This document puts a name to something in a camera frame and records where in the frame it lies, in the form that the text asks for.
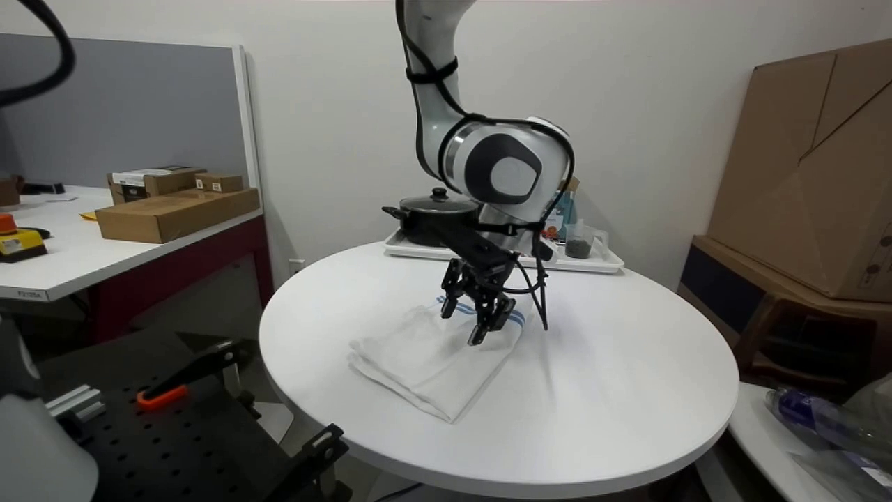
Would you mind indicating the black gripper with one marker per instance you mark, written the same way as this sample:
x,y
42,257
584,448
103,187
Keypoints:
x,y
477,251

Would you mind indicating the white towel with blue stripes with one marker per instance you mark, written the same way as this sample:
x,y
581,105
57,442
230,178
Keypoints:
x,y
427,367

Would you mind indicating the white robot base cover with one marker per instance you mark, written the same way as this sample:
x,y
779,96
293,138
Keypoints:
x,y
36,455

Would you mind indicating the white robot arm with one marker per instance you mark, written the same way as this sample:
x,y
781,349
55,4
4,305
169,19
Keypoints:
x,y
502,167

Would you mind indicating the black cooking pot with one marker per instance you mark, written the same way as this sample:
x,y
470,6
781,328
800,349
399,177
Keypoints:
x,y
420,224

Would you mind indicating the black pot lid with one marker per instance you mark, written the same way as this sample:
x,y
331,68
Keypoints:
x,y
432,202

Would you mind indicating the small black cup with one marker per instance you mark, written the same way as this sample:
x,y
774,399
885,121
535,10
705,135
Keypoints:
x,y
577,250

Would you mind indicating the white rectangular tray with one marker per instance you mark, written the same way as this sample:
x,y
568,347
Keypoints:
x,y
594,262

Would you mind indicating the blue and red carton box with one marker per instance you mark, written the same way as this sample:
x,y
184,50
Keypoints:
x,y
563,211

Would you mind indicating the black table clamp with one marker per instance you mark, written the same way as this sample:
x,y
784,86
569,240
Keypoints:
x,y
321,449

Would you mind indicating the small brown cardboard box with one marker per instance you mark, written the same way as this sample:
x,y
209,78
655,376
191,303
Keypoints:
x,y
219,181

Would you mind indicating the flat brown cardboard box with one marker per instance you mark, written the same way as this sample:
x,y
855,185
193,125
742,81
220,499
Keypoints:
x,y
169,215

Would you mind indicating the dark brown wooden cabinet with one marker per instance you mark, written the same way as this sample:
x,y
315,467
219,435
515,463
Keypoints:
x,y
789,308

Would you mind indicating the black office chair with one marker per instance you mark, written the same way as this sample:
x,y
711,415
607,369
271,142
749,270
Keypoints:
x,y
184,448

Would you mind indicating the white round side table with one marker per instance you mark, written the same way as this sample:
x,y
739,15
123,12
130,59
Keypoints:
x,y
763,442

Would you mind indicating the open cardboard box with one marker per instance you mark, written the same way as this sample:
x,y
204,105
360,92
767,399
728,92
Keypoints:
x,y
169,181

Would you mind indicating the large brown cardboard box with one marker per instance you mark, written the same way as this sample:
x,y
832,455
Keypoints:
x,y
809,185

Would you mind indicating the clear plastic bag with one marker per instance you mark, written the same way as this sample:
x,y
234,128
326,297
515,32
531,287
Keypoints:
x,y
827,422

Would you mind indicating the grey partition panel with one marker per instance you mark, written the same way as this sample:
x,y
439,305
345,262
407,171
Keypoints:
x,y
122,113

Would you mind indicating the silver aluminium extrusion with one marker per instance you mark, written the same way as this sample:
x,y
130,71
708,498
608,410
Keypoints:
x,y
74,403

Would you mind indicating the yellow and black tool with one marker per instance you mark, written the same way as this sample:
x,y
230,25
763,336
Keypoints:
x,y
18,244

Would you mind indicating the white desk with maroon frame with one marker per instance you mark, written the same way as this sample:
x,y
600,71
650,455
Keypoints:
x,y
84,251

